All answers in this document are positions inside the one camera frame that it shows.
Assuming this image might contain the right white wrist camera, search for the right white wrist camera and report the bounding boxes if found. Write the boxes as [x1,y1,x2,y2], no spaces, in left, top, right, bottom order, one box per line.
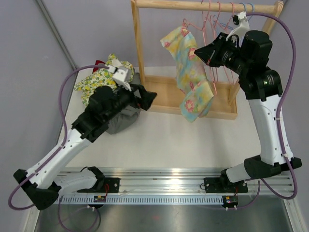
[226,11,250,41]

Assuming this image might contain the grey skirt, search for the grey skirt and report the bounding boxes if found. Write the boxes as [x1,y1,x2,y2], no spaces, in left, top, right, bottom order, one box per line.
[106,71,141,135]

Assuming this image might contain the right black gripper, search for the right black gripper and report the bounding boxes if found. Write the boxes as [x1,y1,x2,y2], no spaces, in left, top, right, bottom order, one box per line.
[195,32,250,76]

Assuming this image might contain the aluminium rail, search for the aluminium rail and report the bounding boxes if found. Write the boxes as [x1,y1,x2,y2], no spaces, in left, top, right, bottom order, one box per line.
[61,168,294,205]

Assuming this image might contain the red skirt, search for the red skirt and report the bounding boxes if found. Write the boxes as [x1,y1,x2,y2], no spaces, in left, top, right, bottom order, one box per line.
[92,60,106,73]

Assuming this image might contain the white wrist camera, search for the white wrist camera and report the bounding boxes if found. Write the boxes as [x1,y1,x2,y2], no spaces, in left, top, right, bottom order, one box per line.
[107,65,132,91]
[226,11,250,41]

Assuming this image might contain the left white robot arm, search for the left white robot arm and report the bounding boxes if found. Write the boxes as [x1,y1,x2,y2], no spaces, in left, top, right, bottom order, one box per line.
[14,84,157,210]

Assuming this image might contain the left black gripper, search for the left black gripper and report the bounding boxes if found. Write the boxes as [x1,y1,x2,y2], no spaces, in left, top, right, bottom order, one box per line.
[103,81,156,122]

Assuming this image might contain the pink wire hanger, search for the pink wire hanger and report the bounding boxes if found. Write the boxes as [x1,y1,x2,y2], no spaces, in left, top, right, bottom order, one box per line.
[211,1,239,85]
[202,1,217,95]
[183,18,205,31]

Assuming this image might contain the pastel floral skirt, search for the pastel floral skirt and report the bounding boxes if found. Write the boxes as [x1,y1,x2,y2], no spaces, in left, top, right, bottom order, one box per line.
[160,25,214,122]

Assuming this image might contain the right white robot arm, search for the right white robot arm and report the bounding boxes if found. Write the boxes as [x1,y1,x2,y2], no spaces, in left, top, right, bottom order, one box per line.
[195,30,302,192]

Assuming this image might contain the lemon print skirt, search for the lemon print skirt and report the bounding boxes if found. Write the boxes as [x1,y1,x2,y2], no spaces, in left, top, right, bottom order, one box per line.
[74,54,135,107]

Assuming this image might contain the wooden clothes rack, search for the wooden clothes rack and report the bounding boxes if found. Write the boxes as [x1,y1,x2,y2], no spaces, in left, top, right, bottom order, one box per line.
[130,0,284,121]

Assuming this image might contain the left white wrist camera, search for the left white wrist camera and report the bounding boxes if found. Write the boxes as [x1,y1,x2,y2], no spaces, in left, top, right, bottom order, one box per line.
[107,65,132,91]

